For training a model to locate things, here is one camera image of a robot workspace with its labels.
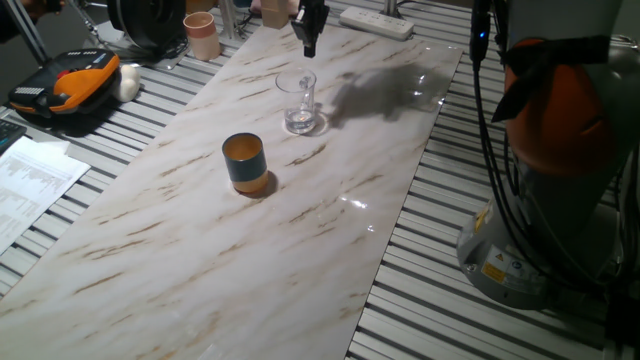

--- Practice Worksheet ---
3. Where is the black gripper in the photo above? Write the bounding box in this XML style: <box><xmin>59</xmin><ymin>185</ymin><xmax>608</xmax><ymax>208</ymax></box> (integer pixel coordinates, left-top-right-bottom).
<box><xmin>290</xmin><ymin>0</ymin><xmax>332</xmax><ymax>59</ymax></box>

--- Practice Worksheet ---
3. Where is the clear glass mug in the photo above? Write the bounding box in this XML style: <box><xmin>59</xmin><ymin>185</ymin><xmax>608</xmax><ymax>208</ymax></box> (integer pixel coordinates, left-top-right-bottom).
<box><xmin>274</xmin><ymin>67</ymin><xmax>318</xmax><ymax>135</ymax></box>

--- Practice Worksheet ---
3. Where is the pink and beige cup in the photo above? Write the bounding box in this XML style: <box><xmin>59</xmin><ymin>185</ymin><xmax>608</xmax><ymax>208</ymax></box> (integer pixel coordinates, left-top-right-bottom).
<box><xmin>182</xmin><ymin>11</ymin><xmax>223</xmax><ymax>62</ymax></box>

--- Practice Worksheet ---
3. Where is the teal and tan cup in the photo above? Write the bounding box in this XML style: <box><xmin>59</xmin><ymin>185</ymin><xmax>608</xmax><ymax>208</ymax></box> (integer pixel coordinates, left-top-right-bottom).
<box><xmin>221</xmin><ymin>132</ymin><xmax>270</xmax><ymax>195</ymax></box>

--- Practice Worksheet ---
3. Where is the person's hand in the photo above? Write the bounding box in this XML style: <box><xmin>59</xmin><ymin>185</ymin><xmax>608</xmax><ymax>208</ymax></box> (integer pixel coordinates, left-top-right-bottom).
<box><xmin>22</xmin><ymin>0</ymin><xmax>66</xmax><ymax>20</ymax></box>

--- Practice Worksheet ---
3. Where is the cardboard box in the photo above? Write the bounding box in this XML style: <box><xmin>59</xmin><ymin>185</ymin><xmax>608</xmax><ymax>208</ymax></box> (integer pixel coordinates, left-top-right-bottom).
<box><xmin>259</xmin><ymin>0</ymin><xmax>292</xmax><ymax>30</ymax></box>

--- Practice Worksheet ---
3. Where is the white power strip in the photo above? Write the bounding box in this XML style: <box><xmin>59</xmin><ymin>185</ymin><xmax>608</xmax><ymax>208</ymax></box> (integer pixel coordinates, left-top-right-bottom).
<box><xmin>338</xmin><ymin>5</ymin><xmax>416</xmax><ymax>42</ymax></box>

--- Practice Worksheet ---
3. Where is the brown box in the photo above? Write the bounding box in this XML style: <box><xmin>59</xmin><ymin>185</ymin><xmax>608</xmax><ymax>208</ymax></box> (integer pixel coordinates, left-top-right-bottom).
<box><xmin>185</xmin><ymin>0</ymin><xmax>219</xmax><ymax>15</ymax></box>

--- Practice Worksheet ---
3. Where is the large black round device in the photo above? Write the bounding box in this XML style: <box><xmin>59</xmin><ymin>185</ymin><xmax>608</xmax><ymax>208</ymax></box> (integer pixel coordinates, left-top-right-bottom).
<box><xmin>105</xmin><ymin>0</ymin><xmax>190</xmax><ymax>61</ymax></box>

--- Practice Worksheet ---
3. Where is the white round ball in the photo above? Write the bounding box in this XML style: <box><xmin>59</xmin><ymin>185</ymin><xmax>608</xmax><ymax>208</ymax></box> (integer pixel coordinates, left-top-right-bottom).
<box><xmin>110</xmin><ymin>63</ymin><xmax>142</xmax><ymax>104</ymax></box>

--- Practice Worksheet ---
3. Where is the grey metal stand rod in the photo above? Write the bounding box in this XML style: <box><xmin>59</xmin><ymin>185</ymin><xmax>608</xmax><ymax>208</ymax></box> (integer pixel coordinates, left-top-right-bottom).
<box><xmin>67</xmin><ymin>0</ymin><xmax>109</xmax><ymax>49</ymax></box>

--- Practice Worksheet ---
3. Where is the white marble pattern board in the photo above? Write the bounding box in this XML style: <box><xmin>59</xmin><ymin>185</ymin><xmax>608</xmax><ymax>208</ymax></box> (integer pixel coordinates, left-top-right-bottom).
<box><xmin>0</xmin><ymin>22</ymin><xmax>464</xmax><ymax>360</ymax></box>

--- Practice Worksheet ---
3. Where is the orange and black teach pendant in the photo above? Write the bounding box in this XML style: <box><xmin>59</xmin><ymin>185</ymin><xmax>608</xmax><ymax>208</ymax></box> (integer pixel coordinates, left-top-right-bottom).
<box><xmin>7</xmin><ymin>48</ymin><xmax>122</xmax><ymax>119</ymax></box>

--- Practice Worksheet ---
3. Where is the black keyboard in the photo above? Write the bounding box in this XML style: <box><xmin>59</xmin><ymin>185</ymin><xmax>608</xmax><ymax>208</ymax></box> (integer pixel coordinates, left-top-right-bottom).
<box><xmin>0</xmin><ymin>118</ymin><xmax>28</xmax><ymax>156</ymax></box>

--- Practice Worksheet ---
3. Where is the white printed paper sheet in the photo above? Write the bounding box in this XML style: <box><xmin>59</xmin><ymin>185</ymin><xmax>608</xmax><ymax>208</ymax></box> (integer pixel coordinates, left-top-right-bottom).
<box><xmin>0</xmin><ymin>135</ymin><xmax>92</xmax><ymax>256</ymax></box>

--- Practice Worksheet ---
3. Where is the aluminium upright post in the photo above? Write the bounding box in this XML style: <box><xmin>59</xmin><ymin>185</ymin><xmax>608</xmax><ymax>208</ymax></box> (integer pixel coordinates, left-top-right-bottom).
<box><xmin>217</xmin><ymin>0</ymin><xmax>240</xmax><ymax>40</ymax></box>

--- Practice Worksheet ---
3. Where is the aluminium frame leg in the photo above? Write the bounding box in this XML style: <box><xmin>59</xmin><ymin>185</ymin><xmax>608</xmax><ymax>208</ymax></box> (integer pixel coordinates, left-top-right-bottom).
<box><xmin>3</xmin><ymin>0</ymin><xmax>51</xmax><ymax>66</ymax></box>

